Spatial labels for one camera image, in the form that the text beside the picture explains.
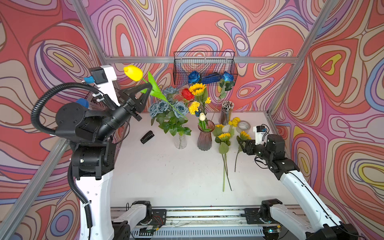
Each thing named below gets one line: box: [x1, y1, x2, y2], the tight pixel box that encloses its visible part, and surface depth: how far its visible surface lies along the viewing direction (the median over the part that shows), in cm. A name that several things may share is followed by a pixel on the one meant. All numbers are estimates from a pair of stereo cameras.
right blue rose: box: [219, 71, 235, 99], surface depth 78 cm
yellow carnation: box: [189, 101, 201, 115], surface depth 76 cm
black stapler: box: [140, 130, 155, 144], surface depth 104 cm
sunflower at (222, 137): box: [212, 124, 233, 192], surface depth 98 cm
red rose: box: [181, 88, 195, 101], surface depth 79 cm
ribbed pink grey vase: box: [197, 119, 215, 151], surface depth 90 cm
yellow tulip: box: [124, 65, 188, 121], surface depth 40 cm
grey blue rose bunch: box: [148, 86, 192, 137], surface depth 78 cm
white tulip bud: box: [198, 112, 210, 132], surface depth 83 cm
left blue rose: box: [188, 70, 200, 84], surface depth 76 cm
